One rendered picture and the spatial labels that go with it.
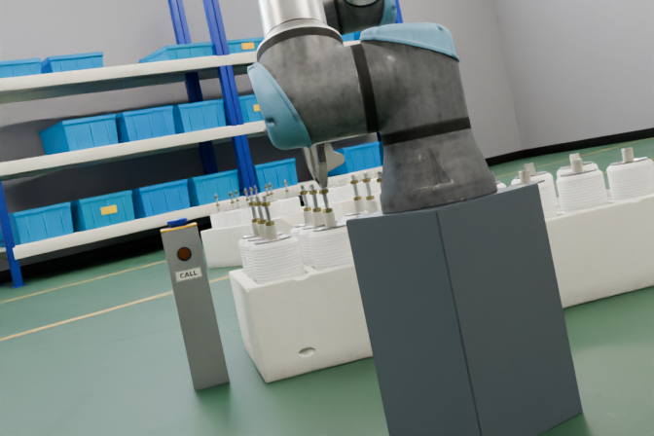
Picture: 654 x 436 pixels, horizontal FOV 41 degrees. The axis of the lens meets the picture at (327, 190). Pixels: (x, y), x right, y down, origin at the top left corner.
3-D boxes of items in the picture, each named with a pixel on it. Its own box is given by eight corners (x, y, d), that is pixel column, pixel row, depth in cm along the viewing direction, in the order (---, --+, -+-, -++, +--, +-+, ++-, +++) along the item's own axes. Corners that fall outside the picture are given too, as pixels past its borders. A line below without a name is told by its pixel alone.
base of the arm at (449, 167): (523, 185, 110) (507, 109, 110) (436, 208, 102) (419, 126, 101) (442, 196, 123) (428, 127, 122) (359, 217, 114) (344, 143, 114)
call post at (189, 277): (230, 382, 168) (197, 225, 167) (194, 391, 166) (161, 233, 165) (227, 375, 175) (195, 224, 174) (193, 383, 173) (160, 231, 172)
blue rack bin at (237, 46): (198, 68, 693) (195, 54, 693) (237, 63, 716) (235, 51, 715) (228, 54, 653) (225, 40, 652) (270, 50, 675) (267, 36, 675)
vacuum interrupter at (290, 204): (305, 235, 402) (293, 177, 401) (284, 238, 403) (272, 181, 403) (308, 233, 412) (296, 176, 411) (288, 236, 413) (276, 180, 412)
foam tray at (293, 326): (461, 334, 168) (444, 243, 168) (266, 383, 161) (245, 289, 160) (405, 308, 206) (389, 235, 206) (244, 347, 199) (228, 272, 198)
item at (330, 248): (319, 326, 169) (301, 235, 168) (334, 314, 178) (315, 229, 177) (367, 319, 166) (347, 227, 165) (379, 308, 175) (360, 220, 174)
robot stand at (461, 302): (584, 412, 111) (538, 182, 110) (487, 463, 101) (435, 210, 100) (483, 397, 126) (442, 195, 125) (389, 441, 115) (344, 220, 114)
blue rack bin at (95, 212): (60, 235, 616) (54, 205, 615) (110, 224, 638) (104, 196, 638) (86, 231, 576) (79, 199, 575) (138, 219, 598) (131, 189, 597)
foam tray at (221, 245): (322, 245, 407) (314, 208, 407) (257, 265, 381) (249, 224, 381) (271, 250, 436) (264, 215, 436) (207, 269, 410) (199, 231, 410)
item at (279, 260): (260, 341, 166) (241, 248, 166) (277, 328, 175) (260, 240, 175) (307, 334, 163) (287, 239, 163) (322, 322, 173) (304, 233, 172)
